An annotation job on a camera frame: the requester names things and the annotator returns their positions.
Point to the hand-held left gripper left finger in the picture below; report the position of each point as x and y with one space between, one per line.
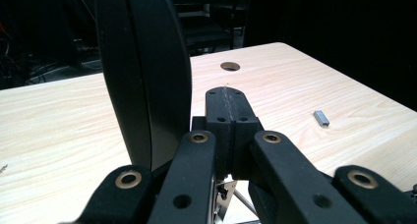
220 135

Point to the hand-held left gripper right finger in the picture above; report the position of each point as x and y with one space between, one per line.
244 132

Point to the dark metal rack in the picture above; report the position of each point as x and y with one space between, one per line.
206 30

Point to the silver staple strip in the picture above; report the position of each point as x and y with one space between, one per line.
321 118

